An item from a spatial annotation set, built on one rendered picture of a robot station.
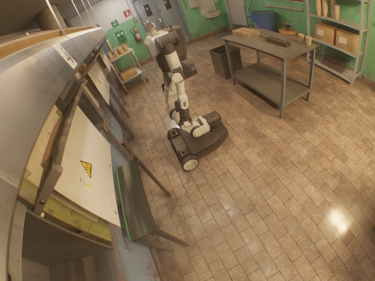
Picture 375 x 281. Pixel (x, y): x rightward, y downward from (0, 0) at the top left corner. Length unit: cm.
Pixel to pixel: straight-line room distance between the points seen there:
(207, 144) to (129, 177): 95
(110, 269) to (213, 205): 114
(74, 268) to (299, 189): 187
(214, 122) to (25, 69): 176
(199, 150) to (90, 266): 148
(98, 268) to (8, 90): 87
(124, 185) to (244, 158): 126
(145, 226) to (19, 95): 92
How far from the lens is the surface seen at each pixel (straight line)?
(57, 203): 77
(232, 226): 162
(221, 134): 194
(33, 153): 72
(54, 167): 47
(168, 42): 121
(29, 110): 39
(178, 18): 599
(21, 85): 44
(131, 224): 113
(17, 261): 57
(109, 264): 95
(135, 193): 120
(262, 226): 162
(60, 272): 127
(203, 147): 187
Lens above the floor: 158
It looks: 45 degrees down
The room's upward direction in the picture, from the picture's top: 25 degrees counter-clockwise
